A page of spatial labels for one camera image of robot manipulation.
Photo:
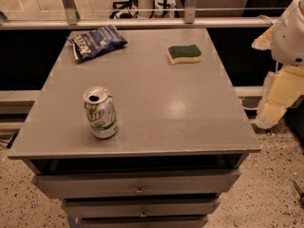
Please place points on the foam padded gripper finger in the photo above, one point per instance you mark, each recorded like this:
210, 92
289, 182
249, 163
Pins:
264, 41

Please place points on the yellow foam padded gripper finger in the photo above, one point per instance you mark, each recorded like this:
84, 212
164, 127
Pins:
280, 90

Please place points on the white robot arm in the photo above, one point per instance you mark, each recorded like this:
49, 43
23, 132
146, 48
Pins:
288, 36

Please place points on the green and yellow sponge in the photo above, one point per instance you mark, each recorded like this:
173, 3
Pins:
183, 54

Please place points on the metal railing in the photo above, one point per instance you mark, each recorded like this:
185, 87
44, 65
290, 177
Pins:
91, 14

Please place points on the top grey drawer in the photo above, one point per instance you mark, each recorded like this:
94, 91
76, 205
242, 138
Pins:
137, 184

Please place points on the grey drawer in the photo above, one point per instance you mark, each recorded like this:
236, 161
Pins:
137, 184
140, 208
159, 222

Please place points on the grey drawer cabinet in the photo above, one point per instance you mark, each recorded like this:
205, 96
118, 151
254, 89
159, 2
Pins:
170, 117

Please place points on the black office chair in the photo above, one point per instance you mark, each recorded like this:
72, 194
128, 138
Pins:
122, 10

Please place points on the blue chip bag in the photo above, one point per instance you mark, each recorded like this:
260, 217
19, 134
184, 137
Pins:
97, 42

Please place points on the white green soda can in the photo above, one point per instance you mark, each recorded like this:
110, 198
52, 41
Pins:
100, 112

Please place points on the middle grey drawer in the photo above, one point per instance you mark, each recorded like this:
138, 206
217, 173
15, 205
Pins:
140, 208

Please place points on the bottom grey drawer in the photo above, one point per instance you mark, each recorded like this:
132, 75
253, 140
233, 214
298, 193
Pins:
159, 222

